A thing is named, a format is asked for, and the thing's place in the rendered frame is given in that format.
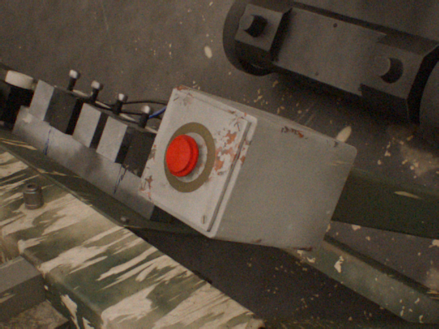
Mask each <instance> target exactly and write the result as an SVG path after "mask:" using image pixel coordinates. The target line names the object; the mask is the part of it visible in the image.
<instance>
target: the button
mask: <svg viewBox="0 0 439 329"><path fill-rule="evenodd" d="M198 158H199V149H198V145H197V143H196V141H195V139H194V138H192V137H191V136H188V135H180V136H177V137H176V138H175V139H174V140H173V141H172V142H171V144H170V146H169V148H168V150H167V166H168V169H169V170H170V172H171V173H172V174H174V175H175V176H176V177H181V178H182V177H185V176H186V175H188V174H190V173H191V172H192V171H193V169H194V168H195V166H196V164H197V161H198Z"/></svg>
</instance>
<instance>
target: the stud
mask: <svg viewBox="0 0 439 329"><path fill-rule="evenodd" d="M22 195H23V196H24V203H25V207H26V208H29V209H36V208H39V207H41V206H43V204H44V199H43V198H44V197H43V192H42V186H40V185H38V184H36V183H29V184H27V185H26V186H25V187H24V188H22Z"/></svg>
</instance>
